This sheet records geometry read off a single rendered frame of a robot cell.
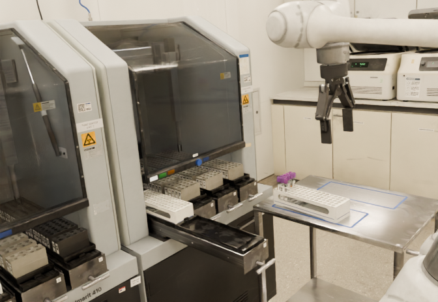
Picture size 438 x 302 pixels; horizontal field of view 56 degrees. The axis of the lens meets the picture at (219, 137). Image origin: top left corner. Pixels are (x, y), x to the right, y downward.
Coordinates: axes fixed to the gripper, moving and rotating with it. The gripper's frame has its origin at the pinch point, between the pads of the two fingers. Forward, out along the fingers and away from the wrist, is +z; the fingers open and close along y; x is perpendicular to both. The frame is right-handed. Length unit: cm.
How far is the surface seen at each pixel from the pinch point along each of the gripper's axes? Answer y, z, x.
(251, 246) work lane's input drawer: -13.0, 37.7, 27.2
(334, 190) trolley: 45, 39, 27
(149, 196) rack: -10, 31, 84
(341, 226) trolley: 15.5, 38.8, 8.8
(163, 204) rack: -12, 31, 72
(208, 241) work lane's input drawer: -17, 38, 43
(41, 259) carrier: -62, 31, 75
